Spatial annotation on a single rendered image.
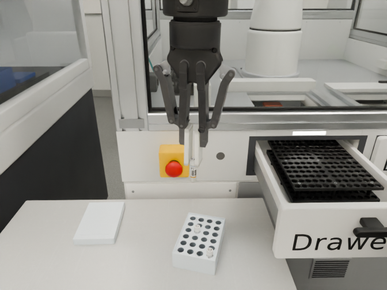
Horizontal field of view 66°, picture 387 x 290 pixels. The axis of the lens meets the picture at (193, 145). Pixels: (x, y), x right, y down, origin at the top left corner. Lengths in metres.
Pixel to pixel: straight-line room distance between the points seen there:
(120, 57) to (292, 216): 0.47
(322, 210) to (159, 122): 0.40
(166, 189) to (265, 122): 0.31
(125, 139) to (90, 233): 0.23
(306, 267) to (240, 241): 0.42
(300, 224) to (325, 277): 0.59
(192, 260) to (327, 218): 0.25
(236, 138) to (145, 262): 0.35
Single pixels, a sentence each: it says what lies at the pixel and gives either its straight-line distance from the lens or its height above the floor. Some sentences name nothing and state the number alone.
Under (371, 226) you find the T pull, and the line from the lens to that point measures 0.57.
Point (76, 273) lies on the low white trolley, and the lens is 0.66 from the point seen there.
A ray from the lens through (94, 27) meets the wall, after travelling 4.18.
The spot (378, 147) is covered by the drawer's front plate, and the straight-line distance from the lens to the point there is 0.87.
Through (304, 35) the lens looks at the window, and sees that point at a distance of 0.73.
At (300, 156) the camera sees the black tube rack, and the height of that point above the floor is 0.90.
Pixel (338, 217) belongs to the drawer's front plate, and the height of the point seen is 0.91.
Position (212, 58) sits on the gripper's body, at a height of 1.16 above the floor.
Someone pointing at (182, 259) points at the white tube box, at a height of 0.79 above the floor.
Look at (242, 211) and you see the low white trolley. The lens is 0.77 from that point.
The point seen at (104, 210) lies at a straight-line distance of 0.77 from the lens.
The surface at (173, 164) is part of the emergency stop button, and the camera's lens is 0.69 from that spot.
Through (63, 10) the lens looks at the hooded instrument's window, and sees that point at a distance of 1.49.
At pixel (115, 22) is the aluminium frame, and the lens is 0.68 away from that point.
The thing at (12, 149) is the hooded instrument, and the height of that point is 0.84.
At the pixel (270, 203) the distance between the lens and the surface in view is 0.65.
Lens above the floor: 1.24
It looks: 26 degrees down
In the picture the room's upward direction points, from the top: straight up
